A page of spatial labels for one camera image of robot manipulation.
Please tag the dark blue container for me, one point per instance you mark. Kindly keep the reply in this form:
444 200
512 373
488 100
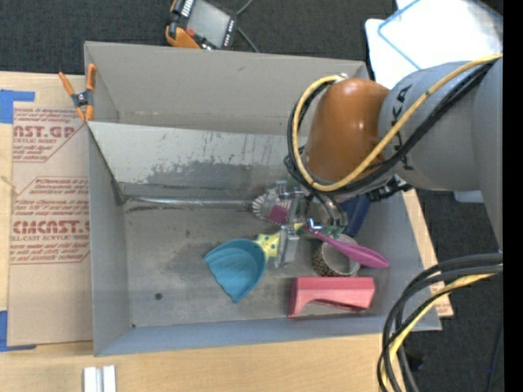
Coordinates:
356 215

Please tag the blue plastic scoop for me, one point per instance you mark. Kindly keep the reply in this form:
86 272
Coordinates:
237 268

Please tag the grey metal bin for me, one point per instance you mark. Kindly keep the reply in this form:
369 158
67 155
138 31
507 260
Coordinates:
163 88

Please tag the brown cardboard board red print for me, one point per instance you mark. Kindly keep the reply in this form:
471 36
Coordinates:
49 292

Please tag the yellow dotted toy piece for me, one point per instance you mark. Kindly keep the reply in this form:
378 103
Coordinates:
269 244

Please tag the red flat block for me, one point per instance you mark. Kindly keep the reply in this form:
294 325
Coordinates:
331 294

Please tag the white ribbed round cutter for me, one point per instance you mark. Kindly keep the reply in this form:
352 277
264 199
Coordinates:
259 208

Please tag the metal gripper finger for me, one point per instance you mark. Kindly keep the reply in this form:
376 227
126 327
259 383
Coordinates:
295 202
290 245

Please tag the patterned brown cup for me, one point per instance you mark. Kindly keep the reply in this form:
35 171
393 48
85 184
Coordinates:
327 261

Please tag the magenta plastic spoon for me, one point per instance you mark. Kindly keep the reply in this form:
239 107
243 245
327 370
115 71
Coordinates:
355 253

